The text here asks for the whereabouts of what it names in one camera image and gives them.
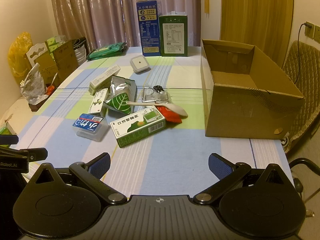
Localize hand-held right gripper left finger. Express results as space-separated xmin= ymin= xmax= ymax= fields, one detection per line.
xmin=24 ymin=152 xmax=128 ymax=205

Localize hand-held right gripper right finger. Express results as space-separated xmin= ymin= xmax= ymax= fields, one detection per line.
xmin=193 ymin=152 xmax=294 ymax=205

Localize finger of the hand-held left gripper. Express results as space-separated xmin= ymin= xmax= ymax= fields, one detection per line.
xmin=0 ymin=135 xmax=19 ymax=145
xmin=0 ymin=148 xmax=48 ymax=161

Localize clear plastic box blue label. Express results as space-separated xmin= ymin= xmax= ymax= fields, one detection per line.
xmin=72 ymin=113 xmax=108 ymax=142

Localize green and white medicine box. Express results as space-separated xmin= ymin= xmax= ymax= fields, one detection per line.
xmin=110 ymin=106 xmax=167 ymax=148

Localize small white green medicine box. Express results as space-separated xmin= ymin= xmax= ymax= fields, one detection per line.
xmin=87 ymin=88 xmax=110 ymax=117

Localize green leaf foil packet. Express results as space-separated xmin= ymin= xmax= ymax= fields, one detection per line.
xmin=104 ymin=75 xmax=137 ymax=115

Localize red sachet packet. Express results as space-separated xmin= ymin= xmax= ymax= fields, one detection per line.
xmin=156 ymin=106 xmax=182 ymax=123

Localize long white medicine box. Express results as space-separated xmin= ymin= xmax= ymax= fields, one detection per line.
xmin=89 ymin=64 xmax=122 ymax=95

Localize clear plastic blister pack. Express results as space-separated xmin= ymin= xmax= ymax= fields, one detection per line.
xmin=142 ymin=86 xmax=170 ymax=104

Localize white plug-in night light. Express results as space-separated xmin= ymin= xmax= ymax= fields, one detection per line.
xmin=130 ymin=56 xmax=150 ymax=73

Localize checked cloth desktop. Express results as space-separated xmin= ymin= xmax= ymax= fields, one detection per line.
xmin=4 ymin=45 xmax=293 ymax=198

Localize green box with white flap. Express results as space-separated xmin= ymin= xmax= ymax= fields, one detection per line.
xmin=0 ymin=115 xmax=18 ymax=146

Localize dark wooden stand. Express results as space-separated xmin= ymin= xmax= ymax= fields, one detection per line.
xmin=29 ymin=97 xmax=48 ymax=112

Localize crumpled white snack bag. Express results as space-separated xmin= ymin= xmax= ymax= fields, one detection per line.
xmin=20 ymin=64 xmax=47 ymax=104

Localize yellow plastic bag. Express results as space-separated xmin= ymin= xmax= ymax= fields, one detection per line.
xmin=7 ymin=32 xmax=33 ymax=85

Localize brown cardboard storage box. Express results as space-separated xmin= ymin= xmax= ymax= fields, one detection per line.
xmin=51 ymin=40 xmax=78 ymax=85

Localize small green boxes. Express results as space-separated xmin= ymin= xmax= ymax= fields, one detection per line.
xmin=46 ymin=36 xmax=67 ymax=53

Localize white paper bag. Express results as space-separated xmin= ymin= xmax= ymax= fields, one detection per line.
xmin=72 ymin=37 xmax=88 ymax=67

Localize green wet wipes pack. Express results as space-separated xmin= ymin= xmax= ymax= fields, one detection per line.
xmin=86 ymin=42 xmax=128 ymax=61

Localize dark green carton box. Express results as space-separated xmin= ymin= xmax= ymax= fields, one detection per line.
xmin=159 ymin=10 xmax=188 ymax=57

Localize tall blue milk carton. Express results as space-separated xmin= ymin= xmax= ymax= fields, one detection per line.
xmin=136 ymin=0 xmax=162 ymax=57

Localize pinkish grey curtain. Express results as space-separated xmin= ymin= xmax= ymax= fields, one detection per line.
xmin=49 ymin=0 xmax=202 ymax=53

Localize wooden door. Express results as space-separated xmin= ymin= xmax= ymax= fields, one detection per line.
xmin=220 ymin=0 xmax=294 ymax=46

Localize carton with white handle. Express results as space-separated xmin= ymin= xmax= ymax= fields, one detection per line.
xmin=25 ymin=42 xmax=58 ymax=85

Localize black metal chair frame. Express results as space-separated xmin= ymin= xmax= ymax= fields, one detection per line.
xmin=287 ymin=158 xmax=320 ymax=205

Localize black charger cable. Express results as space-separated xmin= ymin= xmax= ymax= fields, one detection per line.
xmin=294 ymin=24 xmax=307 ymax=84

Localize wall socket with charger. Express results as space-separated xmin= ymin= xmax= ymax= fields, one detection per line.
xmin=304 ymin=21 xmax=316 ymax=37

